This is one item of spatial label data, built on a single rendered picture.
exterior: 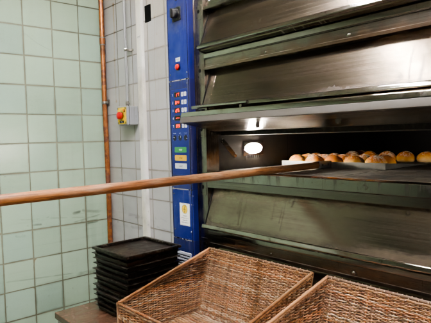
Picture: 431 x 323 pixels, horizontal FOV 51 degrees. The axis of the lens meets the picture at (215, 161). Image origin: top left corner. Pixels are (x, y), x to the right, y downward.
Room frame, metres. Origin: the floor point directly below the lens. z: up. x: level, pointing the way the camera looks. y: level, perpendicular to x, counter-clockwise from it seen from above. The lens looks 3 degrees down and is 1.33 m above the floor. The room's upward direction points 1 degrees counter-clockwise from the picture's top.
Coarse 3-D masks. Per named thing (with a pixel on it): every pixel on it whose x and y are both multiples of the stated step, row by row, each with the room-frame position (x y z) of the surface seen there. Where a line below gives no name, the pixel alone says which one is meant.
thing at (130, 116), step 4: (120, 108) 2.44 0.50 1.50; (124, 108) 2.40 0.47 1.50; (128, 108) 2.40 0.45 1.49; (132, 108) 2.42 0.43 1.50; (136, 108) 2.43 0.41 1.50; (124, 112) 2.41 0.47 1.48; (128, 112) 2.40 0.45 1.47; (132, 112) 2.42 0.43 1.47; (136, 112) 2.43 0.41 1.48; (124, 116) 2.41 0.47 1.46; (128, 116) 2.40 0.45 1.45; (132, 116) 2.42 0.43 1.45; (136, 116) 2.43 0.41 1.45; (120, 120) 2.44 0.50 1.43; (124, 120) 2.41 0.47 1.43; (128, 120) 2.40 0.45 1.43; (132, 120) 2.41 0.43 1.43; (136, 120) 2.43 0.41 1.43; (120, 124) 2.45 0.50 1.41; (124, 124) 2.42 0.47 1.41; (128, 124) 2.40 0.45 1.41; (132, 124) 2.42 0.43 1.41; (136, 124) 2.43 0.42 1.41
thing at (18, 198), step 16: (176, 176) 1.50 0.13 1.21; (192, 176) 1.53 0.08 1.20; (208, 176) 1.57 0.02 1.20; (224, 176) 1.62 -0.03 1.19; (240, 176) 1.68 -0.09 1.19; (32, 192) 1.18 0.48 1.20; (48, 192) 1.20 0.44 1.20; (64, 192) 1.23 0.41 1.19; (80, 192) 1.26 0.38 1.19; (96, 192) 1.29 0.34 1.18; (112, 192) 1.33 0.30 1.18
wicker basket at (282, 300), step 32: (224, 256) 1.89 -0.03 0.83; (160, 288) 1.79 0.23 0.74; (192, 288) 1.90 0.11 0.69; (224, 288) 1.85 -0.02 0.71; (256, 288) 1.73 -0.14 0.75; (288, 288) 1.63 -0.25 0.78; (128, 320) 1.61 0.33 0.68; (160, 320) 1.78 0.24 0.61; (192, 320) 1.82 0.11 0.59; (224, 320) 1.80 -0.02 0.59; (256, 320) 1.37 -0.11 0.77
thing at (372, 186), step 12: (228, 180) 1.92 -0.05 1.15; (240, 180) 1.87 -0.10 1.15; (252, 180) 1.82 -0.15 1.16; (264, 180) 1.77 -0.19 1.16; (276, 180) 1.72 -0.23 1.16; (288, 180) 1.68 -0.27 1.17; (300, 180) 1.64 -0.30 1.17; (312, 180) 1.60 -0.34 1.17; (324, 180) 1.56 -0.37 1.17; (336, 180) 1.53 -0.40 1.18; (348, 180) 1.49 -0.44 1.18; (360, 180) 1.48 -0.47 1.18; (372, 180) 1.47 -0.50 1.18; (384, 180) 1.46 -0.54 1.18; (360, 192) 1.46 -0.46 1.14; (372, 192) 1.43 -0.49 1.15; (384, 192) 1.40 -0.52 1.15; (396, 192) 1.37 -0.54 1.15; (408, 192) 1.34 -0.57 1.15; (420, 192) 1.32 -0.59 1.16
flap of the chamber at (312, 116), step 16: (256, 112) 1.60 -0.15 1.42; (272, 112) 1.54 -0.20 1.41; (288, 112) 1.49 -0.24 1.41; (304, 112) 1.44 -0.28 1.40; (320, 112) 1.40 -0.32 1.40; (336, 112) 1.36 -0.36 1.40; (352, 112) 1.33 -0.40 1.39; (368, 112) 1.30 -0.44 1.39; (384, 112) 1.28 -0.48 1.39; (400, 112) 1.26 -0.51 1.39; (416, 112) 1.23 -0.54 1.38; (208, 128) 1.98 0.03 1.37; (224, 128) 1.93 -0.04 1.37; (240, 128) 1.88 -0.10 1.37; (256, 128) 1.83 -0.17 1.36; (272, 128) 1.78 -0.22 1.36; (288, 128) 1.74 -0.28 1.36
